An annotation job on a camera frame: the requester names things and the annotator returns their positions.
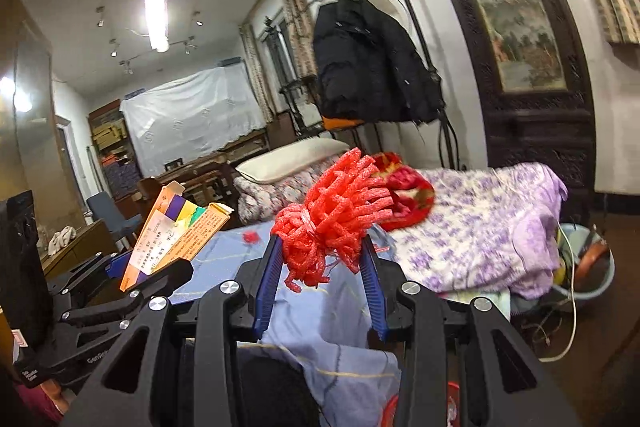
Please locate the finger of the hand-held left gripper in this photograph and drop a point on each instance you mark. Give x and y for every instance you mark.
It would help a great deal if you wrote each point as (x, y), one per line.
(117, 263)
(170, 277)

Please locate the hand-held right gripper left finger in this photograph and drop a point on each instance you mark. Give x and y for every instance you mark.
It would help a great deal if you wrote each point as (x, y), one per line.
(267, 287)

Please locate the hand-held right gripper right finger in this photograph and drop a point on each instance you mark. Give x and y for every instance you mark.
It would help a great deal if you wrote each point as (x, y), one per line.
(372, 292)

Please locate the orange cardboard box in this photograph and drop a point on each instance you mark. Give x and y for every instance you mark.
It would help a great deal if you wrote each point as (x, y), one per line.
(165, 237)

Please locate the red foam net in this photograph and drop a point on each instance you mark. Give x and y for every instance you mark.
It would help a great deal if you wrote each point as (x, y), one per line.
(330, 217)

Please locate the red plastic bucket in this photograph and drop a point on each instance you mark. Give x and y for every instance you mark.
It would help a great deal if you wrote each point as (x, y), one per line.
(452, 407)

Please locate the person's left forearm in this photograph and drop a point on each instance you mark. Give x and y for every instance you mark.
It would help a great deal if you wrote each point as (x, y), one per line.
(35, 404)

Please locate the low wooden cabinet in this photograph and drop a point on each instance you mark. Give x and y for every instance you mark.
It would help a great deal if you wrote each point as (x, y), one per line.
(90, 242)

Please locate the blue chair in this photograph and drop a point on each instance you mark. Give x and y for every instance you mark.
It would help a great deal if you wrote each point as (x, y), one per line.
(105, 212)

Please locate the crumpled white cloth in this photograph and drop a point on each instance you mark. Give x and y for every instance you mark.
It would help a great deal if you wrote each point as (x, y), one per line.
(62, 239)

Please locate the blue checked blanket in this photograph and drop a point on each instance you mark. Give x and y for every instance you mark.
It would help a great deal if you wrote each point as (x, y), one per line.
(320, 332)

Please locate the wooden armchair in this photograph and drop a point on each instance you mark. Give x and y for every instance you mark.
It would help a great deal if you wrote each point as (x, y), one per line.
(150, 187)

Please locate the folded floral quilt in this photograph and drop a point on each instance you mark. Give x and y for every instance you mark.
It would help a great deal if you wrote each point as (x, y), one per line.
(280, 197)

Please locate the person's black pants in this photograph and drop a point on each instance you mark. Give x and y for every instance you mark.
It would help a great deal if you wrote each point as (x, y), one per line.
(275, 387)

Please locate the red printed blanket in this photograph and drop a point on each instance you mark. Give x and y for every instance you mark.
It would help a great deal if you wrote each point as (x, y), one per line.
(410, 197)

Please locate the white framed door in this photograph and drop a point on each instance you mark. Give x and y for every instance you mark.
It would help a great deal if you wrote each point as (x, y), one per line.
(67, 167)

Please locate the pale green sheet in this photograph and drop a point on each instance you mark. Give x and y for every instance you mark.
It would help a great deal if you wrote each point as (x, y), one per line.
(490, 302)

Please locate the purple floral sheet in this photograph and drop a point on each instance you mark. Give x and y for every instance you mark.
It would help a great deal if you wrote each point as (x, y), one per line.
(475, 227)

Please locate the white pillow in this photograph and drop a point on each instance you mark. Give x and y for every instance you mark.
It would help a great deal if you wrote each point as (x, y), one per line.
(285, 162)

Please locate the wooden shelf with boxes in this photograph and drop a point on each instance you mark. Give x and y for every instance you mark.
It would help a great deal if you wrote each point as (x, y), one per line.
(107, 132)

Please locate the wooden table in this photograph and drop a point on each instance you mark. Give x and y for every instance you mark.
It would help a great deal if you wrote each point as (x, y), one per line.
(240, 147)

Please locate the tall glass-front cabinet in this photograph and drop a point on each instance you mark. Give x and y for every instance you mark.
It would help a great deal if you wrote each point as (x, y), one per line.
(30, 147)

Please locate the white lace cloth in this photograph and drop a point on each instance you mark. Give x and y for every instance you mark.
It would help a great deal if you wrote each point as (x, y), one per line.
(195, 117)

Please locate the flat orange box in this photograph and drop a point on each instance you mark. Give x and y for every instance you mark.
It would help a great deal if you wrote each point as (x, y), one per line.
(340, 123)

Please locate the black round stool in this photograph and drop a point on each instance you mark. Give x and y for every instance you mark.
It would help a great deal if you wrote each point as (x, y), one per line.
(300, 82)

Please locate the ceiling track lights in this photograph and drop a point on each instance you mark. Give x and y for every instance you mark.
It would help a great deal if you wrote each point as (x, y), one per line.
(187, 47)

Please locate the pale blue basin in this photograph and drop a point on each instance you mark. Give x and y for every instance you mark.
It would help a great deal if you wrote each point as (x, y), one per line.
(600, 277)

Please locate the carved wooden painted screen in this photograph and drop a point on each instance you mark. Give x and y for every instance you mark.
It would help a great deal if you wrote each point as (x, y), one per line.
(540, 137)

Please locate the black puffer jacket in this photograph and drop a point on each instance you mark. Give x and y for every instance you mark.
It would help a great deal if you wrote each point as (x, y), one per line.
(370, 62)

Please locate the window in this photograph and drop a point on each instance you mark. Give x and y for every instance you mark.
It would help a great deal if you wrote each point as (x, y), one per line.
(285, 57)

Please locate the ceiling tube lamp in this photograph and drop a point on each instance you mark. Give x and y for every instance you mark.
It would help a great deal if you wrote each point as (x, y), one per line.
(156, 22)

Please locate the white standing fan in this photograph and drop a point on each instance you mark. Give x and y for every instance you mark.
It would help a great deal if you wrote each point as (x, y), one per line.
(397, 2)

